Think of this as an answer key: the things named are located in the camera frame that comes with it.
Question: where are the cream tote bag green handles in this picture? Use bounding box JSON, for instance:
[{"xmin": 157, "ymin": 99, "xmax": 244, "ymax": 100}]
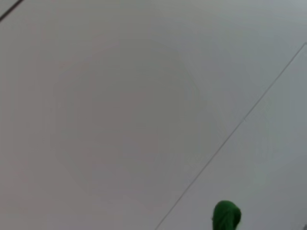
[{"xmin": 212, "ymin": 200, "xmax": 242, "ymax": 230}]

